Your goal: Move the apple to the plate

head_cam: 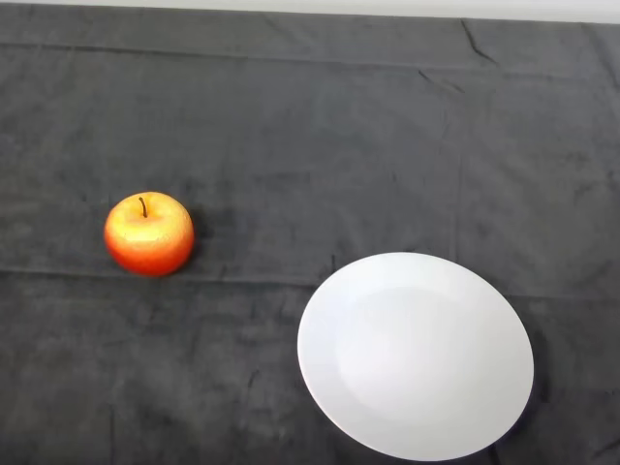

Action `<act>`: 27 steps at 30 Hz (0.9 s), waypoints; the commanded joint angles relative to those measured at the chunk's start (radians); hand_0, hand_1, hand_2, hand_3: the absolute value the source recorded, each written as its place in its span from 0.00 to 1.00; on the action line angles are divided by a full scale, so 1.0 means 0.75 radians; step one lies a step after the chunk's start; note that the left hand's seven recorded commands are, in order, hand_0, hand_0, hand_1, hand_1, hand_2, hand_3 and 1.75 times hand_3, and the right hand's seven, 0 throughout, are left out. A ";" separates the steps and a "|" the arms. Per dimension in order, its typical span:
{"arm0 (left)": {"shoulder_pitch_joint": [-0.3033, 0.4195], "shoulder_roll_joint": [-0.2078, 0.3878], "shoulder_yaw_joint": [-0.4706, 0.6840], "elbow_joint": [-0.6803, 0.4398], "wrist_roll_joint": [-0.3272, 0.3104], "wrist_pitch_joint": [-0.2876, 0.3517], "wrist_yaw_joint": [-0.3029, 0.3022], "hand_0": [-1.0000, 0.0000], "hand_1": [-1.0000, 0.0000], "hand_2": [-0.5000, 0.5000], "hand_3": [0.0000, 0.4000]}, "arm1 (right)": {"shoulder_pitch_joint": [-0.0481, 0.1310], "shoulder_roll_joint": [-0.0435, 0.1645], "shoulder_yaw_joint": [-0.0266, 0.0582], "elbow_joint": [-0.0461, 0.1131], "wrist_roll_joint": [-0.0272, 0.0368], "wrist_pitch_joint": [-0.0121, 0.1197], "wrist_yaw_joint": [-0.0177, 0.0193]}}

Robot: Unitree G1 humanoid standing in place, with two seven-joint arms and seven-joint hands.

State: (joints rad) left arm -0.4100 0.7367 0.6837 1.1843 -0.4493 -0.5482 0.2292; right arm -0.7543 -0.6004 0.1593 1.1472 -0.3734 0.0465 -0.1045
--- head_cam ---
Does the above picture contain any red yellow apple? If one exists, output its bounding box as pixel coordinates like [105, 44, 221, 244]
[103, 191, 196, 278]

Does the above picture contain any white round plate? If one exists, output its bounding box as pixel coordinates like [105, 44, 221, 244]
[296, 251, 536, 463]

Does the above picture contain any black cloth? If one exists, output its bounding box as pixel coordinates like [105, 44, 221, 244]
[0, 3, 620, 465]

